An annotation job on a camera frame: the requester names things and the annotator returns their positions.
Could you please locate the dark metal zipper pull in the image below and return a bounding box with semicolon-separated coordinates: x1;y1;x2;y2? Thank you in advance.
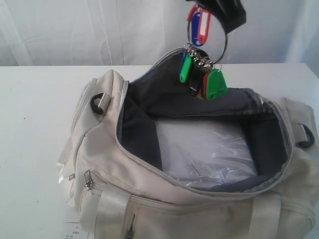
84;169;94;191

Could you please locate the clear plastic bag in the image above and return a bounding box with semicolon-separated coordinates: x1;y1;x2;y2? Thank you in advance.
155;119;257;190

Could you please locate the white paper hang tag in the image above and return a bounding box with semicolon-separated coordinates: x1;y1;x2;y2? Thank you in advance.
59;217;89;239

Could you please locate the black D-ring right side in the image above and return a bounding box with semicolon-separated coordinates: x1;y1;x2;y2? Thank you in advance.
296;123;315;148

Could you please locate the black D-ring buckle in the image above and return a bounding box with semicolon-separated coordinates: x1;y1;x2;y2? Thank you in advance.
90;93;111;115

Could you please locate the blue key tag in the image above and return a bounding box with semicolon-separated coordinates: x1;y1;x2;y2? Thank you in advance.
190;9;202;46

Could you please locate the black key tag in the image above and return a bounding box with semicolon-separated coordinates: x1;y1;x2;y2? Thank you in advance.
187;67;203;97

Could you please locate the green key tag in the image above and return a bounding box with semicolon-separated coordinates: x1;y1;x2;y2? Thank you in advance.
206;69;228;100
179;53;192;83

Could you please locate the cream canvas duffel bag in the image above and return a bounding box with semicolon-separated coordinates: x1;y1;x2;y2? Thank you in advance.
57;49;319;239

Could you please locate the red key tag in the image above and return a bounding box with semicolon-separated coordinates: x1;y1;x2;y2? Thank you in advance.
187;4;211;45

